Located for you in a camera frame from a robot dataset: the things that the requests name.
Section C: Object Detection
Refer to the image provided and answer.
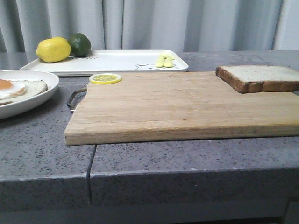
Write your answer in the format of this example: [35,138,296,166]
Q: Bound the white bread slice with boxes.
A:
[215,65,299,93]

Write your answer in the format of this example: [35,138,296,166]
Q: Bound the white round plate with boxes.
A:
[0,70,59,119]

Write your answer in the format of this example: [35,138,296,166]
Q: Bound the white rectangular tray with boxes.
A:
[21,49,189,77]

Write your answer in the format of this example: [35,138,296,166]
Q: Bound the bottom bread slice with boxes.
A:
[0,80,48,105]

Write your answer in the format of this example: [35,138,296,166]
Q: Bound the wooden cutting board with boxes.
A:
[64,72,299,146]

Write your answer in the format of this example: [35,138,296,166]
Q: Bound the pale yellow bean piece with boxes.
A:
[163,54,174,68]

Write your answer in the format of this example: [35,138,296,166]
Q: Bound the yellow lemon slice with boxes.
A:
[89,73,122,84]

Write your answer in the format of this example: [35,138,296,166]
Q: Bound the grey curtain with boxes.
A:
[0,0,299,52]

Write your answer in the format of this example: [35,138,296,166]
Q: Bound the green lime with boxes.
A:
[68,33,91,57]

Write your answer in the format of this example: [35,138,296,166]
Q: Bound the fried egg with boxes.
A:
[0,79,27,100]

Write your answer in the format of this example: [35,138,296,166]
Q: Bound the metal cutting board handle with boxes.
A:
[66,84,87,113]

